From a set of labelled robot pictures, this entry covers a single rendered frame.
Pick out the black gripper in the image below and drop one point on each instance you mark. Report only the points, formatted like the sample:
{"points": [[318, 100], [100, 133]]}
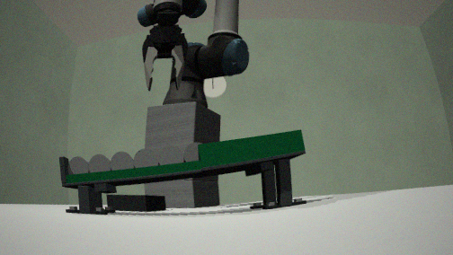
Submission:
{"points": [[165, 42]]}

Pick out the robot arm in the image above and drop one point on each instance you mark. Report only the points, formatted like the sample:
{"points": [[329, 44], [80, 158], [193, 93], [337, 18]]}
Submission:
{"points": [[225, 55]]}

